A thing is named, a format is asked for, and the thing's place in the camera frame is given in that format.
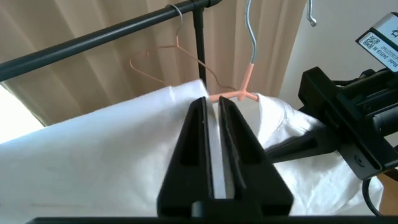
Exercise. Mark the beige curtain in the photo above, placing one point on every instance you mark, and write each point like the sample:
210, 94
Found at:
93, 77

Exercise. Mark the pink clothes hanger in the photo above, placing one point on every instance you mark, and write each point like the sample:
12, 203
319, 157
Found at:
248, 77
186, 51

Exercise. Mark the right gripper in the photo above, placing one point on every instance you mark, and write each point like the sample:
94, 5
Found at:
351, 124

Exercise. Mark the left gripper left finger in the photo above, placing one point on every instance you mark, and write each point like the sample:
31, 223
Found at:
186, 186

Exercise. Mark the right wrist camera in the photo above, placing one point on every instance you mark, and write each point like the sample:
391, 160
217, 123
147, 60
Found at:
382, 37

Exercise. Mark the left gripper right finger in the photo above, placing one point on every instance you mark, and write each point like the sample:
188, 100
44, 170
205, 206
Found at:
258, 186

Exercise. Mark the white printed T-shirt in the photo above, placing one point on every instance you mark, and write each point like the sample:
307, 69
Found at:
93, 149

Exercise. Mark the black clothes rack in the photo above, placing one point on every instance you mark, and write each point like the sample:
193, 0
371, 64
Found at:
93, 39

